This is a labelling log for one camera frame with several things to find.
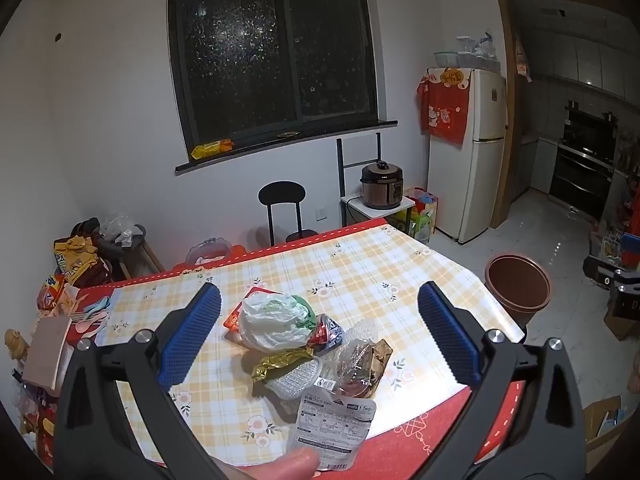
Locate bundle of pastel spoons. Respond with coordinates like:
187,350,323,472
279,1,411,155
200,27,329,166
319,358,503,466
70,296,112,336

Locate black metal rack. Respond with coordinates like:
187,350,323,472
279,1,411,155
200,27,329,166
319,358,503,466
336,132,416,233

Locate crumpled clear plastic bag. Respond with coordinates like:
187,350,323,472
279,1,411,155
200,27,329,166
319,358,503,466
100,212,137,248

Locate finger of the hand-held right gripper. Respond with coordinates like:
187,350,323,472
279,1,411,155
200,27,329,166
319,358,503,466
584,255,621,288

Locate red snack packet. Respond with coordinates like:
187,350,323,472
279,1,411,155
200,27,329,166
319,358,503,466
222,287,271,333

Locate pile of red packets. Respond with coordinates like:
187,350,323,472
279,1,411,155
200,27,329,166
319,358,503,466
10,370,57,467

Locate clear plastic bags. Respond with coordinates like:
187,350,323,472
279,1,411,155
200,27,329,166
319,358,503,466
456,29,501,71

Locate gold foil wrapper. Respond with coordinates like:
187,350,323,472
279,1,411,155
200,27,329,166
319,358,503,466
251,347,316,383

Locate white plastic bag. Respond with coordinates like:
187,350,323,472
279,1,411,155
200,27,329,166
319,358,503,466
239,292,318,353

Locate grey kitchen wall cabinets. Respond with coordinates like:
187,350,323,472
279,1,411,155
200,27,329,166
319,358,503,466
530,30,640,106

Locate table with yellow checked cloth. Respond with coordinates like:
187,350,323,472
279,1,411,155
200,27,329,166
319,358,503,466
102,225,527,468

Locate white refrigerator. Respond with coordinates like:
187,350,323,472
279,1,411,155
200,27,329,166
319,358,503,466
425,67,508,245

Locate wooden door frame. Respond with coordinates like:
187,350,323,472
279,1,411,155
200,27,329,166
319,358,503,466
492,0,613,231

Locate orange snack bag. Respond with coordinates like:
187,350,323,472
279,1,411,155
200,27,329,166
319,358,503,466
37,275,68,311

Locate white kitchen base cabinets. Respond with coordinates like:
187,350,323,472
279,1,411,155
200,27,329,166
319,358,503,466
515,135,558,196

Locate brown snack bag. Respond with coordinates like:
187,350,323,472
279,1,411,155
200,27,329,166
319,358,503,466
332,337,393,398

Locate red and blue wrapper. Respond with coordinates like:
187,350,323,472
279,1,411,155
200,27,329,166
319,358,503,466
307,314,346,356

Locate clear plastic container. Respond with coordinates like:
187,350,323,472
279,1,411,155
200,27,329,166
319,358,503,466
186,237,236,267

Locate colourful shopping bag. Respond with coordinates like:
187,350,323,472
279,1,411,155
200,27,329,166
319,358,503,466
395,187,439,246

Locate black round chair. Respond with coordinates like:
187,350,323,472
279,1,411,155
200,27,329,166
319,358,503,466
258,181,319,247

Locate red hanging decoration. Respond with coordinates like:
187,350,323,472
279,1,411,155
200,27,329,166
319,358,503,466
515,40,532,81

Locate beige notebook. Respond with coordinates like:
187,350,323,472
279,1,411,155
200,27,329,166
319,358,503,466
22,316,73,392

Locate brown trash bin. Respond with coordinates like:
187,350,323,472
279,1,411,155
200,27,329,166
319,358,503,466
484,254,552,328

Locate black basin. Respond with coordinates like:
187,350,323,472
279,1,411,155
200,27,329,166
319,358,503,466
96,224,147,261

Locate small yellow figurine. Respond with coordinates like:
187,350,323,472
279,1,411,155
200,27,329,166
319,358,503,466
5,329,31,361

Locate person's left hand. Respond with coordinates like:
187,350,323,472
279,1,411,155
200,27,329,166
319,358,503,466
222,447,321,480

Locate yellow snack packet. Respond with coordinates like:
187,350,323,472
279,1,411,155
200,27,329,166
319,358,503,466
191,138,234,161

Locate shelf of goods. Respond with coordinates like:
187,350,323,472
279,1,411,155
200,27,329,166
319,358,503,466
590,130,640,266

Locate open cardboard box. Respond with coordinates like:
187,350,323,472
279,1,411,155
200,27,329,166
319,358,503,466
582,395,640,471

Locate brown cardboard box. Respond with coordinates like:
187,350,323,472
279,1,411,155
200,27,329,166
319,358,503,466
604,305,640,342

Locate dark framed window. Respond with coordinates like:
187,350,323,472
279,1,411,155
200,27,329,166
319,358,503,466
167,0,398,177

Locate brown pressure cooker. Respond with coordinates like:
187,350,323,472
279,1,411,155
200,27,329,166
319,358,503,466
361,160,405,209

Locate yellow snack bag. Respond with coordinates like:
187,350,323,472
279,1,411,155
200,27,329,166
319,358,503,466
54,235,100,281

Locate white printed pouch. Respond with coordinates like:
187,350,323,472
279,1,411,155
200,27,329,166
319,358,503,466
290,385,377,471

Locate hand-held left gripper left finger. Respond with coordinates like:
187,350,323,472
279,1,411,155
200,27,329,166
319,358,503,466
52,282,236,480

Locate black integrated stove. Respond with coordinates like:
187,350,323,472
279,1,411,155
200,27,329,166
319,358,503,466
549,100,621,222

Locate red printed cloth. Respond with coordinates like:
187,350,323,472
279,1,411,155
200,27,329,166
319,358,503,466
417,67,473,146

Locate clear bubble wrap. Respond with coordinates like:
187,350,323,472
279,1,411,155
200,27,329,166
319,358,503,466
345,319,383,348

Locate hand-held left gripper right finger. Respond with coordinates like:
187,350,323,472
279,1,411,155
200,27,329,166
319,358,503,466
417,281,587,480

